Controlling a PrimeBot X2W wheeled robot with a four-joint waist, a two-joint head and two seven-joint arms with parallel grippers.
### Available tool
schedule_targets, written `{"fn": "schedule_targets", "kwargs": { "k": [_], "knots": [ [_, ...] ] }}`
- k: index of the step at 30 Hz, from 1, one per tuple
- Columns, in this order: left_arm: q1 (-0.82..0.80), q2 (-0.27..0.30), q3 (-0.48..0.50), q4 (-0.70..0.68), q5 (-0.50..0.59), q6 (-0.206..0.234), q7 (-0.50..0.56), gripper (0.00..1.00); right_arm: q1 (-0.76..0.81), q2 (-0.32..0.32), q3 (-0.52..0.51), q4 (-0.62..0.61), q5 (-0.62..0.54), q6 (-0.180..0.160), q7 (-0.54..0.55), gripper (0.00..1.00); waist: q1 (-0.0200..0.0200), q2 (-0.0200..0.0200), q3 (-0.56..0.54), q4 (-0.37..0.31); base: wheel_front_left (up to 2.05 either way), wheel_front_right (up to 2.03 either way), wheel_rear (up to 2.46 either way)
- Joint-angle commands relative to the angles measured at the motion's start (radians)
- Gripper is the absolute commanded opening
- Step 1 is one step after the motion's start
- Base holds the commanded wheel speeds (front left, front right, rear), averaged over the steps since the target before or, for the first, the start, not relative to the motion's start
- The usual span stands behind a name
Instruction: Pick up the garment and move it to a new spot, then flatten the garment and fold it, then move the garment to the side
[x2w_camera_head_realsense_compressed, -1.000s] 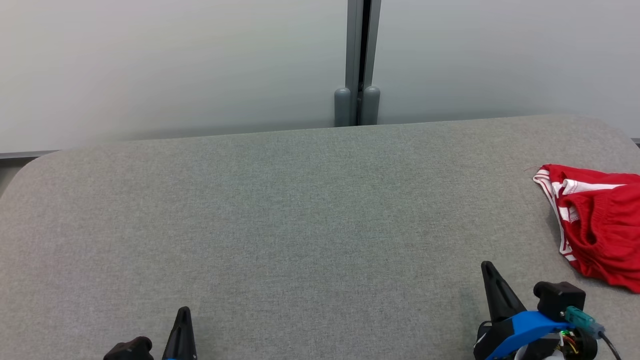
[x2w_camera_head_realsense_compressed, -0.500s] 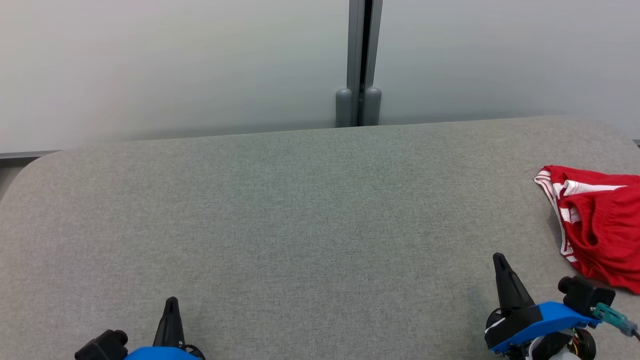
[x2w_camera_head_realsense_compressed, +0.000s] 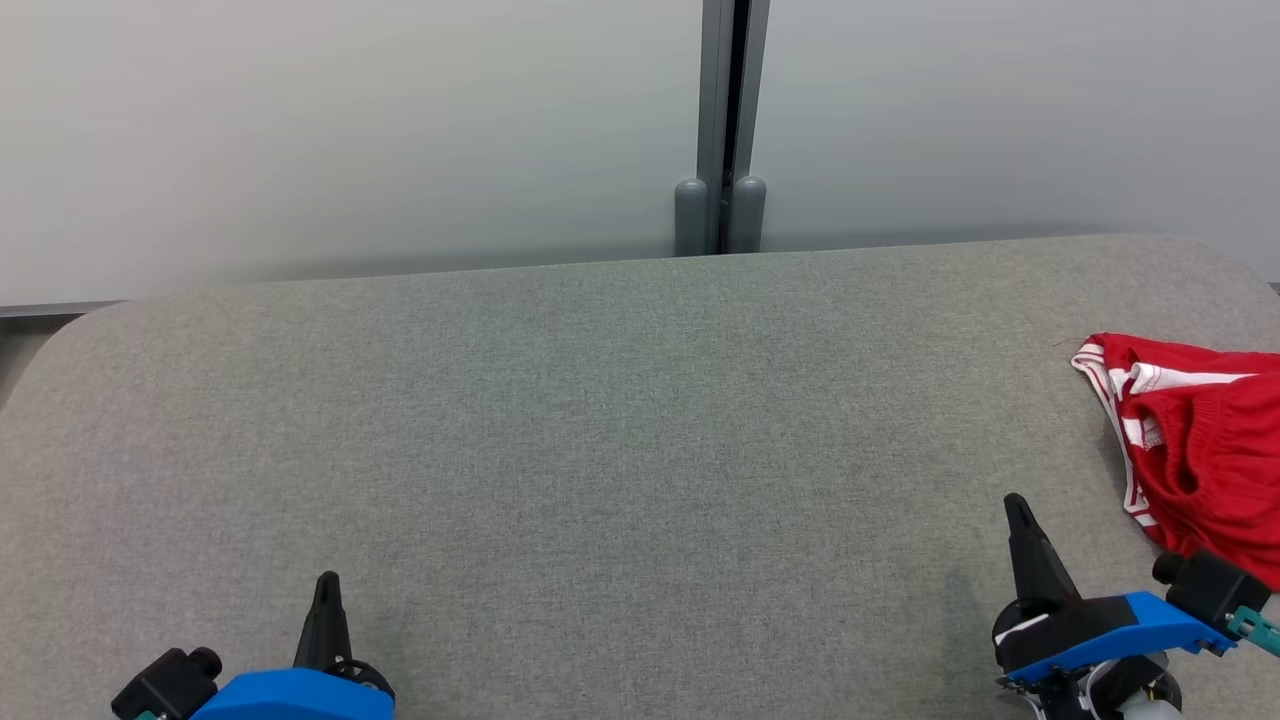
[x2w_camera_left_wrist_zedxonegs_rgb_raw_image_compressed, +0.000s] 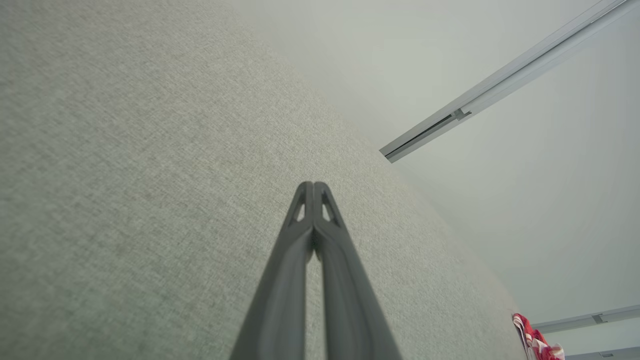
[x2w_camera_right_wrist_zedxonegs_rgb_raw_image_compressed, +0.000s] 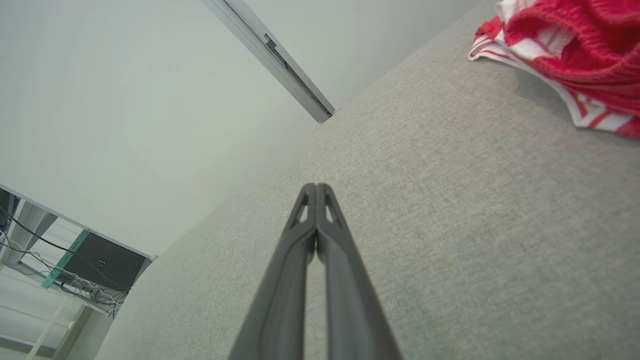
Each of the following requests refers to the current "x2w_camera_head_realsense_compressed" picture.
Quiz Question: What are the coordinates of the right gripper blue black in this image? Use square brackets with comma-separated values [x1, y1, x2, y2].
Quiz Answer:
[992, 493, 1236, 720]

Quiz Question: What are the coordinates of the left gripper blue white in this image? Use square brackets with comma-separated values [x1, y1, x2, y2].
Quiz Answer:
[190, 572, 396, 720]

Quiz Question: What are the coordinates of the grey partition post double foot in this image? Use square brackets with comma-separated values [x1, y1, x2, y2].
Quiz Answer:
[674, 0, 771, 257]

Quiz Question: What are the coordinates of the red basketball jersey number 23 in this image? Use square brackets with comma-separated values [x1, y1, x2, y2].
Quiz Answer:
[1072, 333, 1280, 531]

